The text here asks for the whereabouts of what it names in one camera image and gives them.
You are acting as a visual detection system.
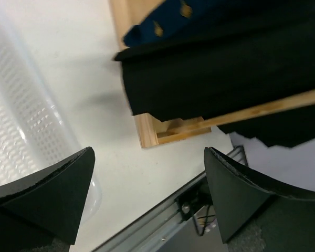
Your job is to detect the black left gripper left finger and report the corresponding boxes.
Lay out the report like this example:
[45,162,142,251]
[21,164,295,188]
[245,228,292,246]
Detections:
[0,147,95,245]

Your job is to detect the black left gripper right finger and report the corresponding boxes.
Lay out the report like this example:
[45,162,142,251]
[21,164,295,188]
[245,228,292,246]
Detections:
[204,148,315,243]

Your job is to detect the black skirt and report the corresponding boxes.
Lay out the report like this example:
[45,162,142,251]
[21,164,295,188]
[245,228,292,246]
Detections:
[113,15,315,149]

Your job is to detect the blue denim skirt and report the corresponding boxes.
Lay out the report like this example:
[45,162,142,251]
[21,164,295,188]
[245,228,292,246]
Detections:
[123,0,246,47]

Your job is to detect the white plastic basket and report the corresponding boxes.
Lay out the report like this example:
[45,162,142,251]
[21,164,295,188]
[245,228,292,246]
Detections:
[0,15,103,229]

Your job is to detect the wooden clothes rack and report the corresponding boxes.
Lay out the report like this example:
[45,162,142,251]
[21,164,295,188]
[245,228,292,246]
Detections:
[110,0,315,148]

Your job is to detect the aluminium rail table edge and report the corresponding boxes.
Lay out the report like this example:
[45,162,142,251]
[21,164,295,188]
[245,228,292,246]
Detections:
[91,146,247,252]

